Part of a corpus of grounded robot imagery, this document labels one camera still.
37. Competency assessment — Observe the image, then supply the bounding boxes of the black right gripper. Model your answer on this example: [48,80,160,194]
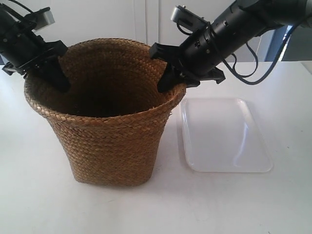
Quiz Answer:
[150,23,240,93]

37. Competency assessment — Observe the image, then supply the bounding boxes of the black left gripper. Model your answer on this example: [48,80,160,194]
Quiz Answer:
[0,14,71,93]

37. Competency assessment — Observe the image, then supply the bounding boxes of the brown woven straw basket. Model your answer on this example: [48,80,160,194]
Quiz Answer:
[24,38,186,187]

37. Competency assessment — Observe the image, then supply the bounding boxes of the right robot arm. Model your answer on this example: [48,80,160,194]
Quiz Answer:
[149,0,312,93]

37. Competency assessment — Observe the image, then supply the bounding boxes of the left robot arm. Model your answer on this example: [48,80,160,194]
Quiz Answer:
[0,1,71,92]

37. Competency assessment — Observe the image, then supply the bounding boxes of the white rectangular plastic tray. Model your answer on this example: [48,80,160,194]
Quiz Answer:
[179,97,273,174]

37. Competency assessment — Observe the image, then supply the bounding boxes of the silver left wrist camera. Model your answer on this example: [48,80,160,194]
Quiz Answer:
[33,7,55,32]

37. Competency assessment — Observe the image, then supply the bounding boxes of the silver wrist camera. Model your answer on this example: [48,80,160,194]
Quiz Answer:
[171,5,208,36]
[33,7,55,32]

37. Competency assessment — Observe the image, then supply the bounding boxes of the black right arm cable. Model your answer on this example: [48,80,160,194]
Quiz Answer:
[223,24,297,85]

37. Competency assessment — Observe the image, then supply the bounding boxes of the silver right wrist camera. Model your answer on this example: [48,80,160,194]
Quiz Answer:
[171,5,208,36]

